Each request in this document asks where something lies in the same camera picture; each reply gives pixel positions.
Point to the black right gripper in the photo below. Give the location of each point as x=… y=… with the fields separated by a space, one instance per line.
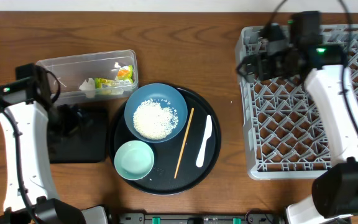
x=261 y=60

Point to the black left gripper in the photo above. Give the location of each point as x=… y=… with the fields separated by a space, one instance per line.
x=70 y=120

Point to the white paper napkin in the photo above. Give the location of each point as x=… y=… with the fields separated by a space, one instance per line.
x=88 y=85

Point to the green yellow snack wrapper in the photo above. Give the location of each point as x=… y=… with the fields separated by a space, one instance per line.
x=122 y=82

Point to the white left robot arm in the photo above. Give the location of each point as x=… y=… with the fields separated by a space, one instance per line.
x=33 y=125

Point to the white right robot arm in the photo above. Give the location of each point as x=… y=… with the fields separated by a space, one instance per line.
x=326 y=77

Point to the grey dishwasher rack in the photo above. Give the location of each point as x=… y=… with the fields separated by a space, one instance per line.
x=283 y=134

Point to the black rectangular tray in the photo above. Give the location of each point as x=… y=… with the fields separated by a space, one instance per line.
x=88 y=148

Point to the clear plastic bin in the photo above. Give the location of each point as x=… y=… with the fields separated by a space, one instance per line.
x=71 y=71

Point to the wooden chopstick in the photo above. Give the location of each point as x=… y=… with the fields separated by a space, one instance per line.
x=184 y=142

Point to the mint green bowl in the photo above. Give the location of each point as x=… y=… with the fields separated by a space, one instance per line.
x=134 y=160

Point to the pile of white rice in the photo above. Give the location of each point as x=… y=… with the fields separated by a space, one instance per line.
x=153 y=121

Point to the blue plate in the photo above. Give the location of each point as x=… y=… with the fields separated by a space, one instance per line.
x=167 y=95

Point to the white plastic knife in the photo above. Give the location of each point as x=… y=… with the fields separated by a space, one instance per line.
x=207 y=134

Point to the round black tray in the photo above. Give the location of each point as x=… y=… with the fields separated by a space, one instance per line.
x=160 y=180

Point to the black rail with green clips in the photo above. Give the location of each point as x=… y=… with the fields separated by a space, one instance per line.
x=252 y=217

